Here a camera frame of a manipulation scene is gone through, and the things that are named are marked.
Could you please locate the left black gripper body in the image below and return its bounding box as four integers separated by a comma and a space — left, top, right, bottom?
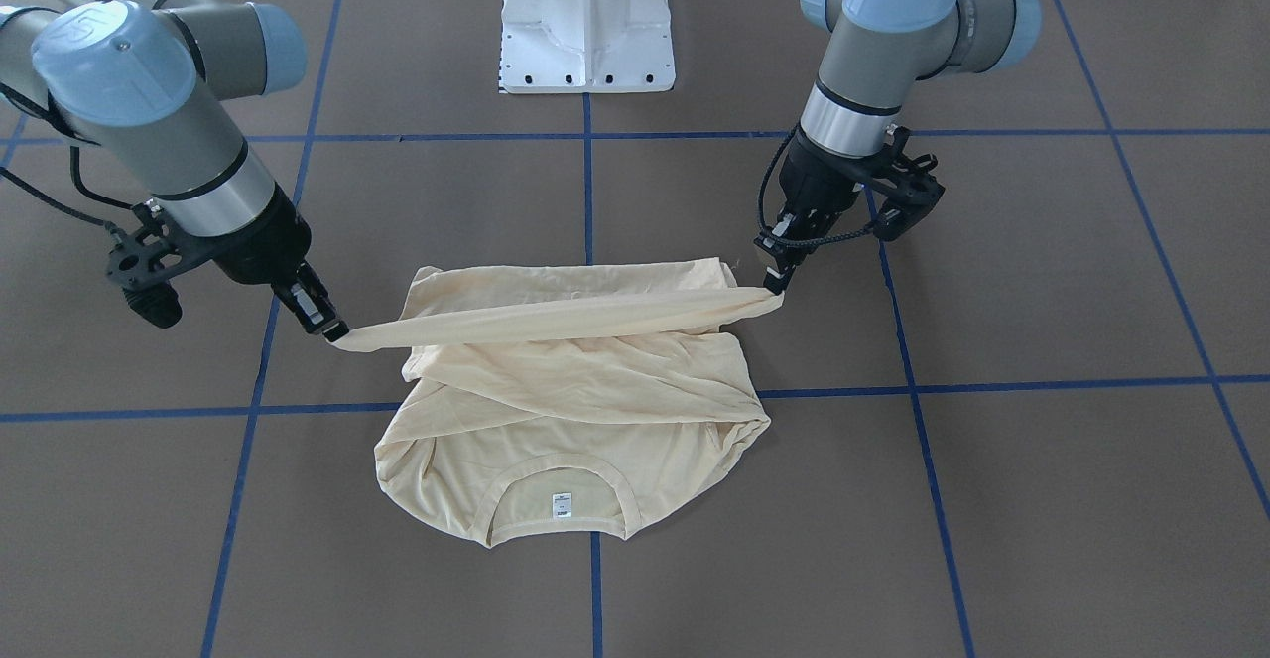
773, 126, 872, 243

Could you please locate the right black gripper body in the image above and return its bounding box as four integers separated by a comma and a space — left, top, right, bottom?
213, 187, 312, 287

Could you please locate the cream long-sleeve printed shirt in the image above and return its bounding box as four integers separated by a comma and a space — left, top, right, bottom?
337, 257, 784, 547

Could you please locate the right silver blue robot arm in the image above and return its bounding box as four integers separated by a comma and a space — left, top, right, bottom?
3, 0, 348, 340

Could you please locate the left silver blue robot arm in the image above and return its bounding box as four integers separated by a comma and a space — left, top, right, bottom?
756, 0, 1041, 295

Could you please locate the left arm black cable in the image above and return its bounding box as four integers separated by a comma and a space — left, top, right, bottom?
756, 127, 879, 246

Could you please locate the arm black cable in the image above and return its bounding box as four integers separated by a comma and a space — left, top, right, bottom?
0, 83, 135, 234
756, 127, 879, 246

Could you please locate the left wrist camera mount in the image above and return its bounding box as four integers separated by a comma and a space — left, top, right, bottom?
864, 124, 947, 243

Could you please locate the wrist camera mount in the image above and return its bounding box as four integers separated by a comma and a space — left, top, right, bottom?
864, 124, 947, 243
107, 199, 217, 329

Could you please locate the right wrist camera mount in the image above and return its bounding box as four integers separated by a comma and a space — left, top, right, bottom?
107, 199, 217, 329

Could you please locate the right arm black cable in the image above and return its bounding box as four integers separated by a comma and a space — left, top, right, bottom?
0, 83, 135, 234

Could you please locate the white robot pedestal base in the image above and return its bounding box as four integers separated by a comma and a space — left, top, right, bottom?
498, 0, 677, 94

